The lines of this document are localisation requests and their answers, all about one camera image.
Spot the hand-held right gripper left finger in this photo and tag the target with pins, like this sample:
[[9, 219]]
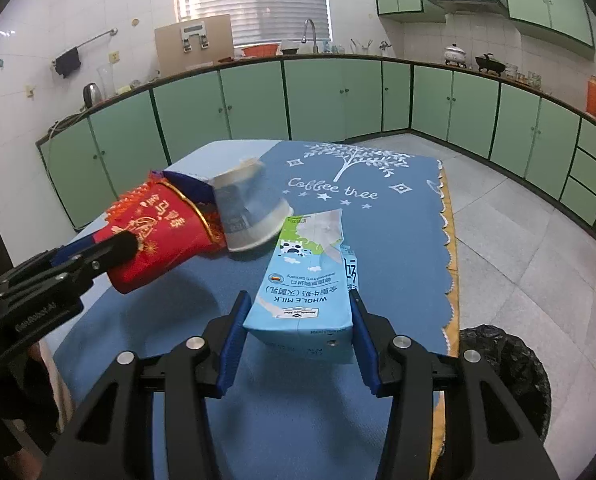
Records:
[[230, 350]]

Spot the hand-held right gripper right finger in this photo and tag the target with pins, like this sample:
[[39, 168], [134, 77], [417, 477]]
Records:
[[367, 350]]

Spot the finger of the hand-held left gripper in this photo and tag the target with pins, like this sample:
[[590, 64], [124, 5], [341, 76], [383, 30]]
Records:
[[80, 249], [118, 250]]

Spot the red gold-trimmed paper cup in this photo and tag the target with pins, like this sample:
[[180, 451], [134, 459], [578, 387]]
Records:
[[168, 240]]

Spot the light blue milk carton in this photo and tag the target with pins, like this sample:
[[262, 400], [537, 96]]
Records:
[[303, 285]]

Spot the black lined trash bin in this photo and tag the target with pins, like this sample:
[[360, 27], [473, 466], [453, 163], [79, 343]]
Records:
[[512, 375]]

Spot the pale pink cloth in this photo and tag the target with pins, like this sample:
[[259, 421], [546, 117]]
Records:
[[58, 390]]

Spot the blue printed tablecloth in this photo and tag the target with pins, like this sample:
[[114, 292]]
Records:
[[377, 240]]

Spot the wooden table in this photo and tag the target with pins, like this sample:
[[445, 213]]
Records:
[[452, 270]]

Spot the white paper cup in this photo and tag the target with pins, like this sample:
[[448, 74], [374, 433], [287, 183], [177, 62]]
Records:
[[250, 215]]

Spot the steel electric kettle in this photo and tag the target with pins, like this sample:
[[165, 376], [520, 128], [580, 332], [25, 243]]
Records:
[[93, 96]]

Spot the clear glass vase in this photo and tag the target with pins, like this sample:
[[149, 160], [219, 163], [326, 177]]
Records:
[[106, 85]]

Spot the dark hanging towel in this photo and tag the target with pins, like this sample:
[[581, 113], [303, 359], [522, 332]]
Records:
[[68, 62]]

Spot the cardboard box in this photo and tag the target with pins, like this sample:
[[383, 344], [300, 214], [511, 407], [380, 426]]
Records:
[[170, 55]]

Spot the metal towel bar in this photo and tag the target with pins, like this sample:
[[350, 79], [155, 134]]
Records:
[[98, 37]]

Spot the red plastic basin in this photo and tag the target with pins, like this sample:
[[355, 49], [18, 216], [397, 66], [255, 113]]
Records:
[[260, 51]]

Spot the green base cabinets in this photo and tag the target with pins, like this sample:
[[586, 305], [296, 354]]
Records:
[[328, 95]]

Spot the window with blinds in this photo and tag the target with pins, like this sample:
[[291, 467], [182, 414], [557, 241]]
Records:
[[258, 0]]

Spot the chrome kitchen faucet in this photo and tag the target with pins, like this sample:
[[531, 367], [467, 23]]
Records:
[[314, 35]]

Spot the utensil holder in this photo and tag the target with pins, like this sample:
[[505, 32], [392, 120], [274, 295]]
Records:
[[361, 47]]

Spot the white cooking pot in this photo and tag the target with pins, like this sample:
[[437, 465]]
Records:
[[455, 55]]

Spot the black wok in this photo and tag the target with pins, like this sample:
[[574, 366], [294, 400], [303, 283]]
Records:
[[490, 65]]

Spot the red thermos flask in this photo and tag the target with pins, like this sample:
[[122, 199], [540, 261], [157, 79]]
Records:
[[593, 97]]

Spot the wall socket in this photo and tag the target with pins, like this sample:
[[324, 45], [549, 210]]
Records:
[[113, 55]]

